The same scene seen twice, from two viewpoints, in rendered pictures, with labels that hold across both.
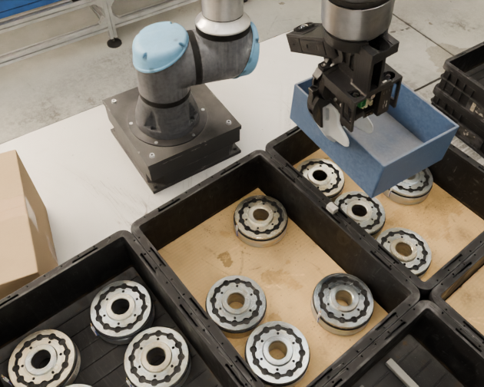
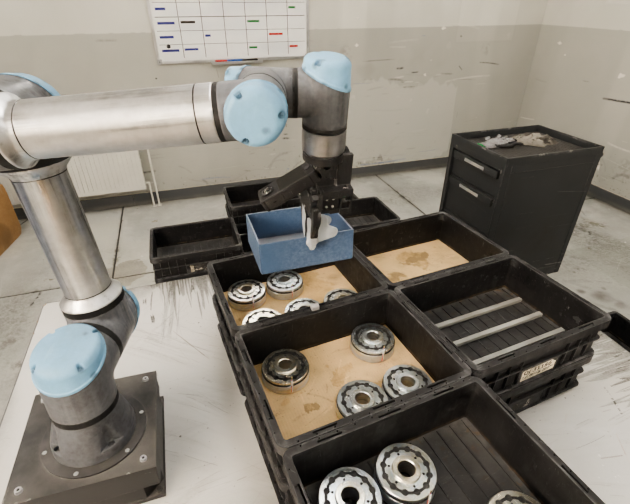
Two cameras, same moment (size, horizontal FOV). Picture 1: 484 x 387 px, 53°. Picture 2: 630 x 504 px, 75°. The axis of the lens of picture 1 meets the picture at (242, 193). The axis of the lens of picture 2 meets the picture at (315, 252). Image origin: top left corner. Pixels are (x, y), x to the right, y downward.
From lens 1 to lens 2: 0.64 m
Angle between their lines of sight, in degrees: 56
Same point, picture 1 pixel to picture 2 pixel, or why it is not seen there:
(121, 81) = not seen: outside the picture
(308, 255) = (325, 352)
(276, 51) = not seen: hidden behind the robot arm
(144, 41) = (57, 362)
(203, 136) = (147, 404)
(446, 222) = (322, 280)
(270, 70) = not seen: hidden behind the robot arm
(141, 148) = (124, 468)
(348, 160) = (327, 251)
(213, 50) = (114, 317)
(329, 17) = (331, 146)
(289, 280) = (343, 369)
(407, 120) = (297, 227)
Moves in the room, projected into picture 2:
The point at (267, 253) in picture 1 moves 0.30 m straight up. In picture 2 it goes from (314, 376) to (314, 263)
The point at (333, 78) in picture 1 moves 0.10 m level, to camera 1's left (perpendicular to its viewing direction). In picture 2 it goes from (328, 190) to (313, 214)
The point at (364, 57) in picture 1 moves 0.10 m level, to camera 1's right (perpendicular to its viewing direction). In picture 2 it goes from (346, 160) to (357, 143)
